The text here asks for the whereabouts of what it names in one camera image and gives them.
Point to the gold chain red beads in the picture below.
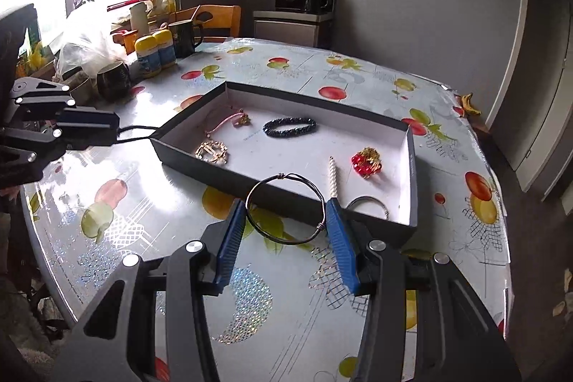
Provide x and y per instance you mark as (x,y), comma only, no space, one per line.
(367,162)

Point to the banana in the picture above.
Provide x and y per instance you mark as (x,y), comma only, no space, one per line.
(468,107)

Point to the fruit pattern tablecloth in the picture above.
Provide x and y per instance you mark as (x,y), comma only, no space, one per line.
(286,314)

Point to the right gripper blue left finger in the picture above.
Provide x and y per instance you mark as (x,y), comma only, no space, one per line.
(225,240)

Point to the black mug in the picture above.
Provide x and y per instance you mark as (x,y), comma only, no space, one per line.
(187,36)

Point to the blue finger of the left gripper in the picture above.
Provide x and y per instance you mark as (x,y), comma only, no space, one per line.
(85,137)
(86,117)

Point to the pearl hair pin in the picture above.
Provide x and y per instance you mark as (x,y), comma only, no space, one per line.
(332,178)

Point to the white door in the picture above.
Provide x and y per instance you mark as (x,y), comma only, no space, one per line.
(549,150)

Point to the grey cabinet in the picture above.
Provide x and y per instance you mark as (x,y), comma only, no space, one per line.
(303,29)

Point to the yellow blue canister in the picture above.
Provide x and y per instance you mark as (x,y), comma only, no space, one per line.
(148,57)
(165,47)

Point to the wooden chair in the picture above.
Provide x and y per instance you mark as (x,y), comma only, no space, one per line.
(219,22)

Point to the black shallow cardboard box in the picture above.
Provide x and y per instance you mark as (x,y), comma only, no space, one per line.
(268,131)

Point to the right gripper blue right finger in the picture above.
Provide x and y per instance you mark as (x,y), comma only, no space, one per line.
(343,244)

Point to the clear plastic bag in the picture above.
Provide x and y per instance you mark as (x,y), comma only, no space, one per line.
(86,42)

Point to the dark round cup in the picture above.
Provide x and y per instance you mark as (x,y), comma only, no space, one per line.
(113,81)

